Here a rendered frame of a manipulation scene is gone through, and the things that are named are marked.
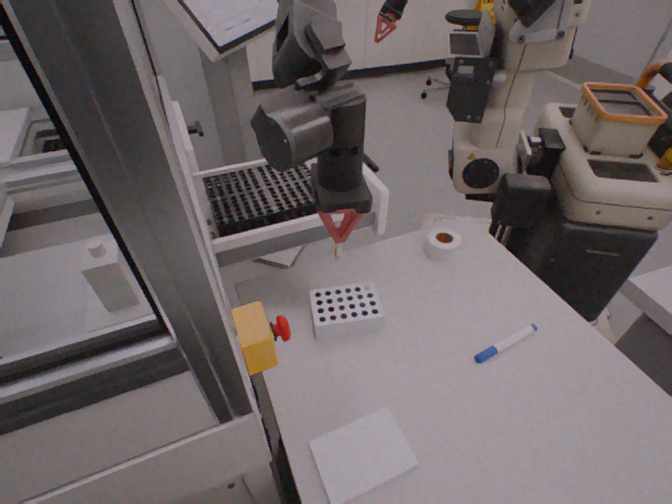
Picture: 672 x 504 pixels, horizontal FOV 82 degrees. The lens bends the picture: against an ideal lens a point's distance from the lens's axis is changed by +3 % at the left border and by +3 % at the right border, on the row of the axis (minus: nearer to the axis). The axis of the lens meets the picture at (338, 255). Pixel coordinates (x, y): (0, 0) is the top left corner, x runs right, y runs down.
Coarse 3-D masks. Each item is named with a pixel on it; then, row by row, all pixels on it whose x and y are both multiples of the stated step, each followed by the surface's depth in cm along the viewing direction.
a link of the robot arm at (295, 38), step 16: (288, 0) 42; (304, 0) 41; (320, 0) 42; (288, 16) 41; (304, 16) 40; (336, 16) 43; (288, 32) 40; (288, 48) 40; (304, 48) 39; (272, 64) 45; (288, 64) 41; (304, 64) 40; (320, 64) 40; (288, 80) 43
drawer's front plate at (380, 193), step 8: (368, 168) 78; (368, 176) 76; (368, 184) 77; (376, 184) 74; (376, 192) 74; (384, 192) 72; (376, 200) 75; (384, 200) 73; (376, 208) 76; (384, 208) 75; (376, 216) 77; (384, 216) 76; (376, 224) 78; (384, 224) 78; (376, 232) 79; (384, 232) 80
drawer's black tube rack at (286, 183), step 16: (208, 176) 81; (240, 176) 81; (256, 176) 81; (272, 176) 82; (288, 176) 81; (304, 176) 81; (208, 192) 77; (224, 192) 77; (240, 192) 83; (256, 192) 77; (272, 192) 77; (288, 192) 77; (304, 192) 77; (224, 208) 73; (240, 208) 73; (256, 208) 73; (272, 208) 73; (288, 208) 74; (304, 208) 78; (224, 224) 74; (240, 224) 74; (256, 224) 74; (272, 224) 75
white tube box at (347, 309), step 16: (320, 288) 72; (336, 288) 72; (352, 288) 72; (320, 304) 71; (336, 304) 69; (352, 304) 69; (368, 304) 69; (320, 320) 68; (336, 320) 66; (352, 320) 66; (368, 320) 67; (320, 336) 68
